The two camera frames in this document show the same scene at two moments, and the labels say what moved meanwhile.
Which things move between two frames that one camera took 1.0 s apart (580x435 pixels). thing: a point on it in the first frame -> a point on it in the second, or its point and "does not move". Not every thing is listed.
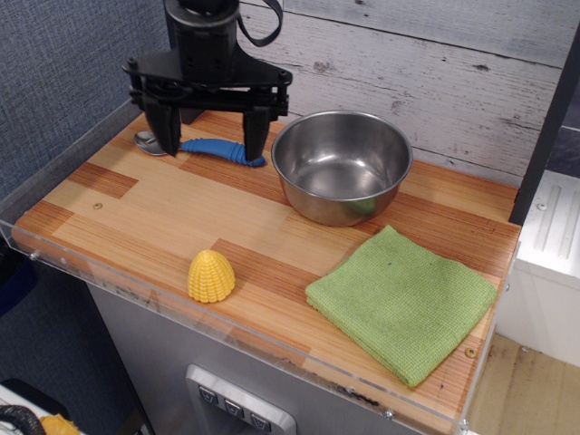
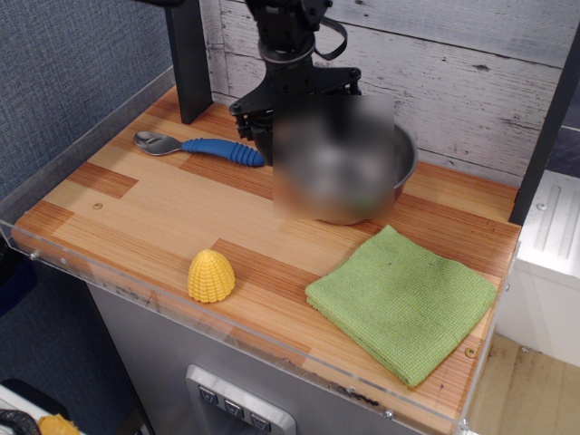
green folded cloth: x=404 y=306 does not move
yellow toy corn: x=210 y=278 does not move
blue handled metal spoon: x=146 y=141 does not move
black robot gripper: x=203 y=69 -> x=288 y=77
